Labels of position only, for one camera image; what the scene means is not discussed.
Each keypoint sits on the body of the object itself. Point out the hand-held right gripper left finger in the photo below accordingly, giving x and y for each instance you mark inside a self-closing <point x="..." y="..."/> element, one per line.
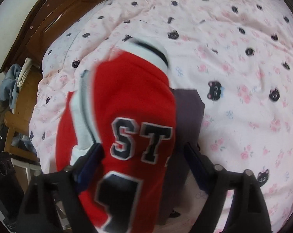
<point x="91" y="160"/>

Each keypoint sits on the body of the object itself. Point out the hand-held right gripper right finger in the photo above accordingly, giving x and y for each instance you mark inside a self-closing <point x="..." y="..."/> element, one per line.
<point x="197" y="172"/>

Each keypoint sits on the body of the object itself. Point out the red and white jersey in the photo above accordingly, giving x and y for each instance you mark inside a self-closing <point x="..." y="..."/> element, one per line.
<point x="136" y="89"/>

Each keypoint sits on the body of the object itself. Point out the dark purple cloth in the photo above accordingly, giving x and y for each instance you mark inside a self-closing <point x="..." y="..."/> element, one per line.
<point x="187" y="116"/>

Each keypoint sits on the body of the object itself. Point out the wooden chair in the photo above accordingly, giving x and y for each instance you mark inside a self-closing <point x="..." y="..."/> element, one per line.
<point x="22" y="116"/>

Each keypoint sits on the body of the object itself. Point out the black bag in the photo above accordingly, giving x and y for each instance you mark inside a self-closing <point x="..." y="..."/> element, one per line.
<point x="5" y="187"/>

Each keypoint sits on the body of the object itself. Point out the olive green cloth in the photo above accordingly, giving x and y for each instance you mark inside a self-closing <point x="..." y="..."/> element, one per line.
<point x="0" y="116"/>

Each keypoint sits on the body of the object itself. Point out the white cloth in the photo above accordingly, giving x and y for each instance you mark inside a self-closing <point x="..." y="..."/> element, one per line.
<point x="25" y="72"/>

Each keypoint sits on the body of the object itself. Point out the blue cloth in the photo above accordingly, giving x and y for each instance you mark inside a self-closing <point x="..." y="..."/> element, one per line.
<point x="9" y="82"/>

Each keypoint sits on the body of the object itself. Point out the pink cat print duvet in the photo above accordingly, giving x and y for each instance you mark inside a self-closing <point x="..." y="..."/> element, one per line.
<point x="233" y="41"/>

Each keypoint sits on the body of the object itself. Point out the dark wooden headboard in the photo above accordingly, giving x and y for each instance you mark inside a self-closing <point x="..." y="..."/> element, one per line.
<point x="51" y="17"/>

